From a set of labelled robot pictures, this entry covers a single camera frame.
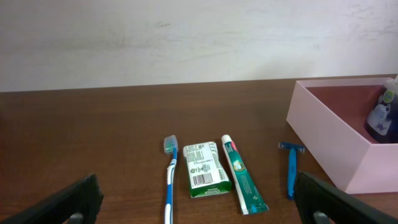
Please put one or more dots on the green white soap box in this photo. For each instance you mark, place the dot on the green white soap box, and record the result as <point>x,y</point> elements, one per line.
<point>206,175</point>

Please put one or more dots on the blue disposable razor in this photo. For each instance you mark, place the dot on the blue disposable razor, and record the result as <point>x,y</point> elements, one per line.
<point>293,149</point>

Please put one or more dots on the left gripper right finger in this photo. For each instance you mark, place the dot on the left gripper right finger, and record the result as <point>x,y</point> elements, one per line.
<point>320,202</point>

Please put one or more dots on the dark blue clear-cap bottle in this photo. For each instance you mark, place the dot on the dark blue clear-cap bottle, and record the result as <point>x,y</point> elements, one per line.
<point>381,122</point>

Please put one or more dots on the green white toothpaste tube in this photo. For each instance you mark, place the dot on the green white toothpaste tube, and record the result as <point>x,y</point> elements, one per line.
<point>249,197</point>

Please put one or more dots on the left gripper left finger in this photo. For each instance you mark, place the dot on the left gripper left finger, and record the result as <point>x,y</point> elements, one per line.
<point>79,202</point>

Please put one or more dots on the pink open cardboard box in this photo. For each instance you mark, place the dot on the pink open cardboard box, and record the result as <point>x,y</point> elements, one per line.
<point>329,117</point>

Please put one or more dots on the blue white toothbrush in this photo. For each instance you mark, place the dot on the blue white toothbrush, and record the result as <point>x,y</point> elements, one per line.
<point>170,147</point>

